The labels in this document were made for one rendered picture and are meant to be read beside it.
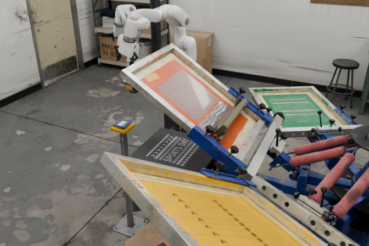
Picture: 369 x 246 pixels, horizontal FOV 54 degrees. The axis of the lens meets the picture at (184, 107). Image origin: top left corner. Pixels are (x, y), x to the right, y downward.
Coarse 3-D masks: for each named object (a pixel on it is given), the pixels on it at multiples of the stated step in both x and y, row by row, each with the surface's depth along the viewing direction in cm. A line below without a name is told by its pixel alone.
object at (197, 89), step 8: (168, 64) 225; (176, 64) 230; (168, 72) 218; (176, 72) 223; (184, 72) 228; (176, 80) 217; (184, 80) 222; (192, 80) 226; (184, 88) 215; (192, 88) 220; (200, 88) 224; (208, 88) 229; (192, 96) 214; (200, 96) 218; (208, 96) 222; (216, 96) 227; (208, 104) 216; (216, 104) 221; (240, 120) 222; (232, 128) 211; (240, 128) 215
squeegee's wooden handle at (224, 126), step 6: (240, 102) 220; (246, 102) 219; (234, 108) 216; (240, 108) 210; (234, 114) 203; (228, 120) 195; (222, 126) 191; (228, 126) 192; (216, 132) 194; (222, 132) 192
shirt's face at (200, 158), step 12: (156, 132) 255; (168, 132) 255; (180, 132) 255; (144, 144) 240; (132, 156) 227; (144, 156) 227; (192, 156) 227; (204, 156) 227; (180, 168) 216; (192, 168) 216; (204, 168) 216
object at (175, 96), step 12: (156, 72) 212; (156, 84) 204; (168, 84) 210; (168, 96) 202; (180, 96) 208; (180, 108) 200; (192, 108) 205; (204, 108) 211; (192, 120) 198; (228, 132) 207; (228, 144) 199
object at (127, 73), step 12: (168, 48) 231; (144, 60) 208; (192, 60) 236; (120, 72) 192; (132, 72) 197; (204, 72) 233; (132, 84) 192; (144, 84) 193; (216, 84) 233; (144, 96) 192; (156, 96) 191; (228, 96) 232; (168, 108) 189; (180, 120) 188; (252, 132) 212; (240, 156) 191
